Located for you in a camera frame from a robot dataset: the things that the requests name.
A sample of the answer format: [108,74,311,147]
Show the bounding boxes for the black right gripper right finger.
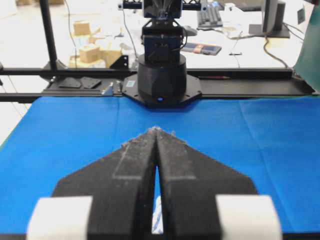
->
[156,130,283,240]

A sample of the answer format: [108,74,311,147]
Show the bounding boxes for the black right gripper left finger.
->
[26,129,157,240]

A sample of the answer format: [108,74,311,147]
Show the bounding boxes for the white blue striped towel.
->
[151,196,164,235]

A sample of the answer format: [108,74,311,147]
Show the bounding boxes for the blue table cloth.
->
[0,97,320,234]

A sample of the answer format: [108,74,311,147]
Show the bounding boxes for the cardboard box lower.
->
[79,45,100,63]

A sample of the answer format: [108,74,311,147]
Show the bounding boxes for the cardboard box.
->
[79,45,100,63]
[73,20,91,36]

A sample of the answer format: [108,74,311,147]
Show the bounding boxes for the green board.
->
[293,0,320,85]

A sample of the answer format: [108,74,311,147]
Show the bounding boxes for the cardboard box upper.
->
[73,20,91,36]

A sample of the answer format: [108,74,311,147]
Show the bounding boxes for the black keyboard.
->
[197,5,223,28]

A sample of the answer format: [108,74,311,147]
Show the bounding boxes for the black monitor stand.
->
[248,0,290,39]

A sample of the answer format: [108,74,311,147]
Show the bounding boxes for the black aluminium frame rail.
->
[0,68,320,106]

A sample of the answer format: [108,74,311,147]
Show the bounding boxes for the black square bracket plate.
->
[80,76,102,89]

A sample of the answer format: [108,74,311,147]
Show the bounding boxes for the black triangular bracket plate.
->
[58,77,82,89]

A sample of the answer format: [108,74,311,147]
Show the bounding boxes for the blue notebook with strap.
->
[182,42,222,56]

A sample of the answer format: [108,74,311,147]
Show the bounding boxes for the black vertical frame post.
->
[39,0,58,71]

